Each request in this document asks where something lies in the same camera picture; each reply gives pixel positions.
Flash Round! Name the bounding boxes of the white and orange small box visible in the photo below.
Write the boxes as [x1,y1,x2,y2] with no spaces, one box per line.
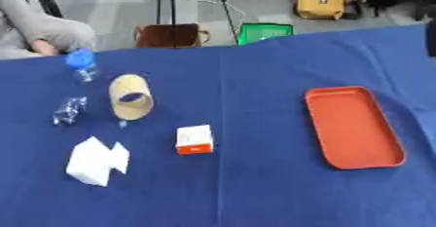
[173,124,217,156]

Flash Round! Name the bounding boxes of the green box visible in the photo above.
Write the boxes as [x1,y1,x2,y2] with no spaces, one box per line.
[236,22,297,46]

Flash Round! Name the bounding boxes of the tan woven cylinder basket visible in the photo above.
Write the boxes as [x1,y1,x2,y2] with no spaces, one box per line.
[107,73,157,122]

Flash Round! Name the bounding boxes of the black tripod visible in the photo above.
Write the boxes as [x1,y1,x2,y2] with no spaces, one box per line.
[153,0,242,46]

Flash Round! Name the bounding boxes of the orange rectangular tray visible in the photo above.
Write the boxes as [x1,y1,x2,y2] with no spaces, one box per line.
[303,85,409,170]

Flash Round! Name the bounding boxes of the white folded paper napkin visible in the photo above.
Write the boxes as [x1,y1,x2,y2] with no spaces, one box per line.
[64,135,131,188]

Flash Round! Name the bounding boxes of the clear plastic bottle blue cap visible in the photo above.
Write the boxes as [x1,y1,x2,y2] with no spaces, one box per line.
[51,48,99,127]

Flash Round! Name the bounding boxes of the person's hand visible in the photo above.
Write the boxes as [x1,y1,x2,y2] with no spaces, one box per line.
[30,39,61,57]

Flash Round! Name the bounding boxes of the person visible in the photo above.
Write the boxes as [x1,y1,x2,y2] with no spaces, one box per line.
[0,0,99,60]

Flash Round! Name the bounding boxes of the white cable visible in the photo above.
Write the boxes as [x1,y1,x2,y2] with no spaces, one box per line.
[144,0,249,27]

